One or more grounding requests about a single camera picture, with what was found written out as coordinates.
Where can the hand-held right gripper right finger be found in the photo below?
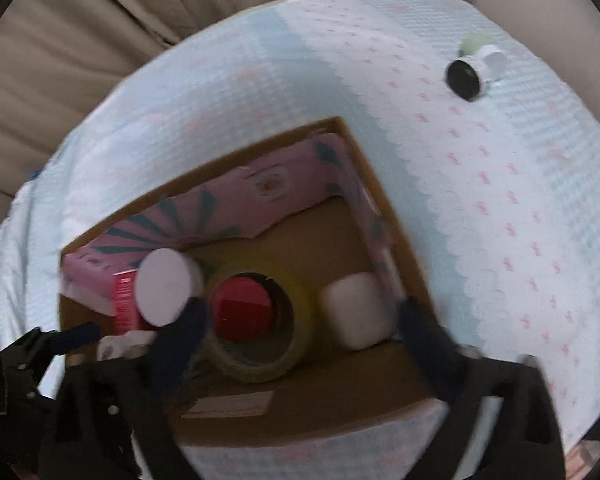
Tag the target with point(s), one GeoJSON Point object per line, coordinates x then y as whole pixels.
{"type": "Point", "coordinates": [425, 345]}

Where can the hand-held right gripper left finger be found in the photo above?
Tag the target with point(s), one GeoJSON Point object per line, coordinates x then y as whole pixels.
{"type": "Point", "coordinates": [177, 340]}

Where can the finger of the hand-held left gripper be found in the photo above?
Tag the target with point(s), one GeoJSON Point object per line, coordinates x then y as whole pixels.
{"type": "Point", "coordinates": [75, 337]}

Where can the white plastic bottle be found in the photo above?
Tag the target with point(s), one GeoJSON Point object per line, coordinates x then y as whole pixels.
{"type": "Point", "coordinates": [125, 345]}

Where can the white-lid jar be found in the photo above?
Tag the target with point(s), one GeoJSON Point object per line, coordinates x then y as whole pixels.
{"type": "Point", "coordinates": [162, 285]}

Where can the red carton box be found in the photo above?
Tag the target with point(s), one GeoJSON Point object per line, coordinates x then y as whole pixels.
{"type": "Point", "coordinates": [240, 305]}

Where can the white rounded case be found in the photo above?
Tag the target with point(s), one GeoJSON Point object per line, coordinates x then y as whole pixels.
{"type": "Point", "coordinates": [357, 310]}

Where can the yellow tape roll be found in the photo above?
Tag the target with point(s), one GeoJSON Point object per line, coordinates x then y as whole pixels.
{"type": "Point", "coordinates": [260, 365]}

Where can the cardboard box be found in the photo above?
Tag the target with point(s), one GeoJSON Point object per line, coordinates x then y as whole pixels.
{"type": "Point", "coordinates": [305, 390]}

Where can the light blue blanket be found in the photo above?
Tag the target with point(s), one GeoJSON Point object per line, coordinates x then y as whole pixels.
{"type": "Point", "coordinates": [10, 240]}

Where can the small black-lid jar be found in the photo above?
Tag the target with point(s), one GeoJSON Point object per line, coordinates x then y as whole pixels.
{"type": "Point", "coordinates": [464, 80]}

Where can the pale green small object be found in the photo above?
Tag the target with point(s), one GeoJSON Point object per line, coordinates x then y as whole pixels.
{"type": "Point", "coordinates": [475, 42]}

